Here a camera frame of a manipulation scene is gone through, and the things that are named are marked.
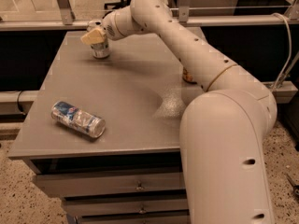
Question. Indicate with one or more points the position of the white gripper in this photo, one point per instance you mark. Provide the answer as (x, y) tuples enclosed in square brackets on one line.
[(108, 27)]

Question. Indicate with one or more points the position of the green white 7up can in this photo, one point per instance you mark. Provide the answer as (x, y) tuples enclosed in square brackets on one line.
[(100, 51)]

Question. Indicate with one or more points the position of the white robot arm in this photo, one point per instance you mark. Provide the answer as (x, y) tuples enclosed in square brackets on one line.
[(221, 131)]

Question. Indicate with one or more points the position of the blue silver redbull can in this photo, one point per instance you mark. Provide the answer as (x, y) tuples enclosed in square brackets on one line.
[(78, 119)]

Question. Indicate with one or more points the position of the orange brown soda can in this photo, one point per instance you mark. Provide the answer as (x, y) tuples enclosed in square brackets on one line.
[(188, 77)]

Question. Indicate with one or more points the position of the grey drawer cabinet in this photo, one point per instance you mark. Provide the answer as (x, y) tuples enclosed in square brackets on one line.
[(139, 92)]

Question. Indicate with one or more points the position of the top grey drawer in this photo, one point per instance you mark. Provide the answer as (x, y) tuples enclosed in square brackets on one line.
[(110, 182)]

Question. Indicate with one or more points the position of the grey drawer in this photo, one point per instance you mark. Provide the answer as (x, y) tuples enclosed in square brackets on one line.
[(181, 217), (110, 182), (132, 205)]

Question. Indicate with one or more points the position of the middle grey drawer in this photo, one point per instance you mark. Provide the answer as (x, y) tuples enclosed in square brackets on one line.
[(132, 205)]

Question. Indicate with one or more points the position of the bottom grey drawer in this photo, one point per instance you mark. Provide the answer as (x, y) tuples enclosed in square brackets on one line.
[(181, 217)]

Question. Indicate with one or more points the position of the dark tool on floor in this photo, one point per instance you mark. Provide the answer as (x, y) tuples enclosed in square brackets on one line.
[(295, 187)]

